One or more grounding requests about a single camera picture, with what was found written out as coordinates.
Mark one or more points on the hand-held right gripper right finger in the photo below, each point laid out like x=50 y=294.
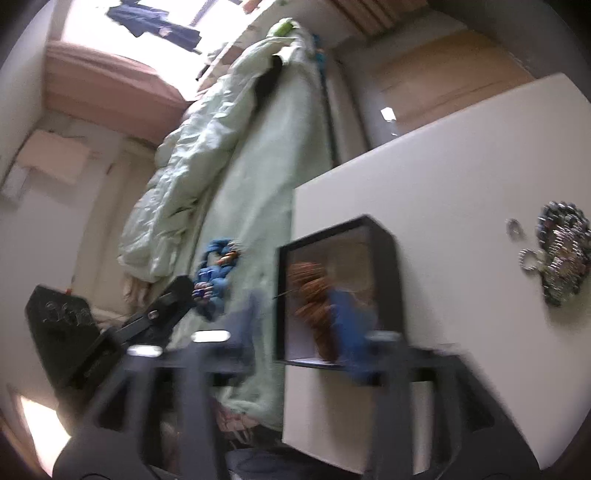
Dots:
x=353 y=334

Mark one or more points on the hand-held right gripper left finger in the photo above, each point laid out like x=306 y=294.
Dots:
x=247 y=330

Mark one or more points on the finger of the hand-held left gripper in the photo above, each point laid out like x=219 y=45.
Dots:
x=159 y=309

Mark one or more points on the black jewelry box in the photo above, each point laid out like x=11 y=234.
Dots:
x=390 y=281

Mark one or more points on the pile of dark beaded jewelry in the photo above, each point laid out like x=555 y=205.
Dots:
x=564 y=258

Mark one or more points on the striped cloth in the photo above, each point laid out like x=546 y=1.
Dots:
x=235 y=422

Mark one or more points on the light green duvet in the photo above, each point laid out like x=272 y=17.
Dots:
x=198 y=152
x=277 y=175

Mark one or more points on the pink curtain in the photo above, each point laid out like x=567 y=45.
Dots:
x=111 y=85

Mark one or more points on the black cloth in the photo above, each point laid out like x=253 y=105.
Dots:
x=268 y=83

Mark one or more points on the wooden door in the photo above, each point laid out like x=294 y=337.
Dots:
x=438 y=78

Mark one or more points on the dark hanging garment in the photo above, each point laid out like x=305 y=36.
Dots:
x=152 y=21

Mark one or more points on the green plush toy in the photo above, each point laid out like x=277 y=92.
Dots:
x=282 y=27

